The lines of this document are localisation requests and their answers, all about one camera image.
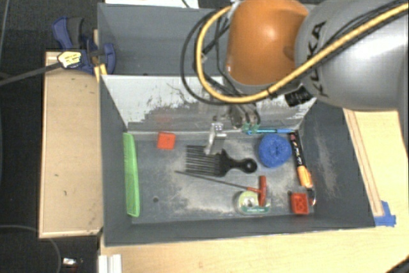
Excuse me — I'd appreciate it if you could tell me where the blue round scrubber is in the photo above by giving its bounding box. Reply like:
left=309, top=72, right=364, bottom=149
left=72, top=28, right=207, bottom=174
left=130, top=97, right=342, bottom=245
left=258, top=133, right=293, bottom=169

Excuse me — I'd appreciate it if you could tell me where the green comb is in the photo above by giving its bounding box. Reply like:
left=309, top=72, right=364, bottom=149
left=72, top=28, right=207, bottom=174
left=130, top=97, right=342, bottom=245
left=122, top=132, right=141, bottom=218

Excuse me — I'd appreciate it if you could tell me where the pale wood board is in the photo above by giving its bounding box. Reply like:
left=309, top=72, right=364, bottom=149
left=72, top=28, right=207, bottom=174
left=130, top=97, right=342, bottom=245
left=38, top=50, right=105, bottom=239

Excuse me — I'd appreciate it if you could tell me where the grey metal bin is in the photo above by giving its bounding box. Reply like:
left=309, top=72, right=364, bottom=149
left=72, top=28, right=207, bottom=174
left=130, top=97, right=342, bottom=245
left=96, top=2, right=376, bottom=247

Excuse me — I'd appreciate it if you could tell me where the black and orange marker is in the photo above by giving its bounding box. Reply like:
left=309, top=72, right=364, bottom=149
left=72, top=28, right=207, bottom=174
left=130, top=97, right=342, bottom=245
left=288, top=132, right=314, bottom=189

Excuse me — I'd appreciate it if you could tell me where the orange-red cube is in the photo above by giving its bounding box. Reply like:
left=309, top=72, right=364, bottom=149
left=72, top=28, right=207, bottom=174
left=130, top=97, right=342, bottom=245
left=157, top=132, right=177, bottom=151

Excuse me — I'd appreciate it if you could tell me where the thin blue pen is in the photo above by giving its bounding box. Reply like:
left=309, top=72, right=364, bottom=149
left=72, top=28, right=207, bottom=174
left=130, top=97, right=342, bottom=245
left=247, top=127, right=293, bottom=136

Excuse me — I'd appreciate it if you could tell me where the red T-handle hex key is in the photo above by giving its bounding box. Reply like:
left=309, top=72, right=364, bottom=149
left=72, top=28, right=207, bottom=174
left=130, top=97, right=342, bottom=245
left=174, top=170, right=268, bottom=207

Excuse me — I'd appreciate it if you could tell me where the red block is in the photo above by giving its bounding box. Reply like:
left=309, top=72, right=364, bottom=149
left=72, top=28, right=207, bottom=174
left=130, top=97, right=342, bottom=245
left=289, top=192, right=311, bottom=215

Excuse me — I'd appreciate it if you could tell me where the black cylinder on white bracket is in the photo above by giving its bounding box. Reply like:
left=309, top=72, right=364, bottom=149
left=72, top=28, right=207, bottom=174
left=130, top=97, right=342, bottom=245
left=284, top=86, right=316, bottom=108

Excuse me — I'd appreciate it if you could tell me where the black pick comb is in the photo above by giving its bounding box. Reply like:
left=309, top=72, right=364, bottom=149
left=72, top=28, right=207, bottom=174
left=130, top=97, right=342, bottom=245
left=184, top=145, right=258, bottom=178

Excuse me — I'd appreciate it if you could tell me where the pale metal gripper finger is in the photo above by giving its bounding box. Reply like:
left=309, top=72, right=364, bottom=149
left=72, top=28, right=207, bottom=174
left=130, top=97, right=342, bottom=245
left=204, top=123, right=224, bottom=155
left=213, top=132, right=228, bottom=155

